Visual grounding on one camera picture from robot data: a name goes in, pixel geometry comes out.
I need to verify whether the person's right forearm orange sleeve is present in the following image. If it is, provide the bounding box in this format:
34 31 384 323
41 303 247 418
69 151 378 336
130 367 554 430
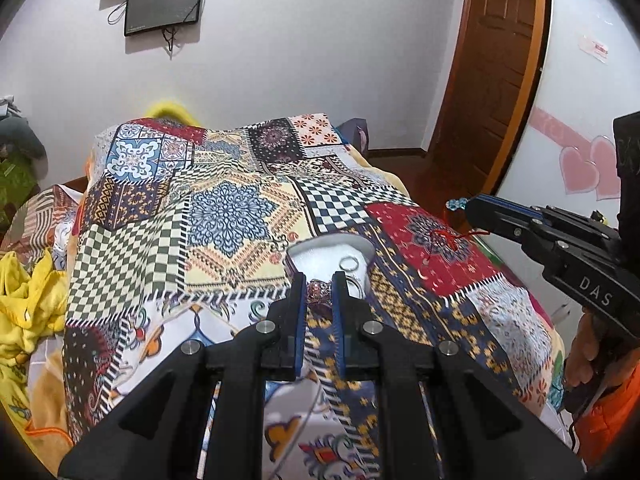
574 362 640 467

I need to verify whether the white red wall label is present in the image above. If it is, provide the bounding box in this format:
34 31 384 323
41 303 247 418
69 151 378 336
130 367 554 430
580 35 611 64

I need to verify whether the red string blue bead bracelet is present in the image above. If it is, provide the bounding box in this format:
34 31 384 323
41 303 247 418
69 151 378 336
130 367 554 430
425 198 485 264

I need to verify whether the yellow cloth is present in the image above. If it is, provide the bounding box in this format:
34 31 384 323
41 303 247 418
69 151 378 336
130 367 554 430
0 249 68 361

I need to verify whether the brown wooden door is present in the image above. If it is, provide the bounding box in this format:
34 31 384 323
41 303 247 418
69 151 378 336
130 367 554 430
425 0 553 196

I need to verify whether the dark blue pillow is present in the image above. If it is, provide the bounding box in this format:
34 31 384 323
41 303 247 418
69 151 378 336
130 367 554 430
334 118 371 156

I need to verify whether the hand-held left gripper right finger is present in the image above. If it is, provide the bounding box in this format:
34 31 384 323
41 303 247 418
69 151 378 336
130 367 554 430
330 271 587 480

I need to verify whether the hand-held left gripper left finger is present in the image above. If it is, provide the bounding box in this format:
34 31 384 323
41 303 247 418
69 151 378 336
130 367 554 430
57 272 309 480

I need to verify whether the person's right hand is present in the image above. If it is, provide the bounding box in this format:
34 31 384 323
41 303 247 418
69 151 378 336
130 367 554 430
563 310 623 413

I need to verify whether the patchwork printed blanket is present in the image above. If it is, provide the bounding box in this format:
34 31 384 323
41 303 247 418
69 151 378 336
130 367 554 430
62 112 566 480

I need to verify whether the small black wall monitor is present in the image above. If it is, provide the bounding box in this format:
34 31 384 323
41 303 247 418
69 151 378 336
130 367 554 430
123 0 206 37

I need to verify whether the white jewelry box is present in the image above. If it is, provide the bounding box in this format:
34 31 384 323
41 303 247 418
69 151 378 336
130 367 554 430
285 234 374 307

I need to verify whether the patterned bead bracelet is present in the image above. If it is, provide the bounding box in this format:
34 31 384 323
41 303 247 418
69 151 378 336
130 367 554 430
306 280 335 307

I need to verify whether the green dark clothing pile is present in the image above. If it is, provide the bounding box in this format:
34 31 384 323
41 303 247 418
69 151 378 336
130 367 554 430
0 95 47 233

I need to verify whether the yellow plush pillow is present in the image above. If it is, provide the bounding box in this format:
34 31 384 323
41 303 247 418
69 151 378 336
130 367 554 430
146 100 198 127

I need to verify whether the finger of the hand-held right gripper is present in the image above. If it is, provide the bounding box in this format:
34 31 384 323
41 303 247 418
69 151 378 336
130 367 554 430
466 210 557 257
465 194 548 226

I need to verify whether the pink heart wall sticker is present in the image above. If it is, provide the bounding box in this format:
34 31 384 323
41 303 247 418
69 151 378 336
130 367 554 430
530 106 623 202

